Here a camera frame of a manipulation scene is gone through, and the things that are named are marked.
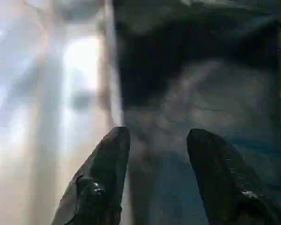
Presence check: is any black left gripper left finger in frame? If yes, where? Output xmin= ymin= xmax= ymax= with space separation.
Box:
xmin=51 ymin=126 xmax=131 ymax=225

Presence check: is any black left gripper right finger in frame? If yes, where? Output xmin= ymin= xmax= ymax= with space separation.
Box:
xmin=186 ymin=128 xmax=281 ymax=225

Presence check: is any white plastic table top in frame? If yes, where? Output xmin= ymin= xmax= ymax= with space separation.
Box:
xmin=0 ymin=0 xmax=124 ymax=225

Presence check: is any black work mat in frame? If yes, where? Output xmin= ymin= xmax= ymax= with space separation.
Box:
xmin=112 ymin=0 xmax=281 ymax=225

